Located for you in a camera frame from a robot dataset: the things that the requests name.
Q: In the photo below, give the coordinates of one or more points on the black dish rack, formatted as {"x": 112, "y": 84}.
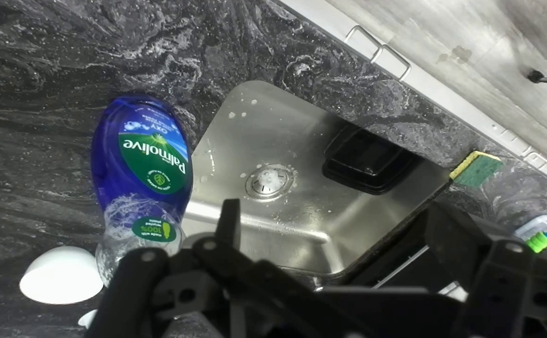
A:
{"x": 424, "y": 244}

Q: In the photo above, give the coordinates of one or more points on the blue dish soap bottle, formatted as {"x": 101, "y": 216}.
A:
{"x": 142, "y": 169}

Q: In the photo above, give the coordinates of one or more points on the white base cabinets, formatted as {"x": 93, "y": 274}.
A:
{"x": 473, "y": 62}

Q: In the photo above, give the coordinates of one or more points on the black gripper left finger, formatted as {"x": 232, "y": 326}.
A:
{"x": 129, "y": 300}

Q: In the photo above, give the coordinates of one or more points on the green and blue scrubber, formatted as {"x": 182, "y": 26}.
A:
{"x": 539, "y": 234}

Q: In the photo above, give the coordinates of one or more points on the stainless steel sink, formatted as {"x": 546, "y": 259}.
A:
{"x": 274, "y": 206}

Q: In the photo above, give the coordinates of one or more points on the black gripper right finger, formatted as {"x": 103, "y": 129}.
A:
{"x": 499, "y": 300}

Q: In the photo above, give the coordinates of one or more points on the small white bowl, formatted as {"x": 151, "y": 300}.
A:
{"x": 59, "y": 278}

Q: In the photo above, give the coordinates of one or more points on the yellow green sponge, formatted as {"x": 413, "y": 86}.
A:
{"x": 479, "y": 169}

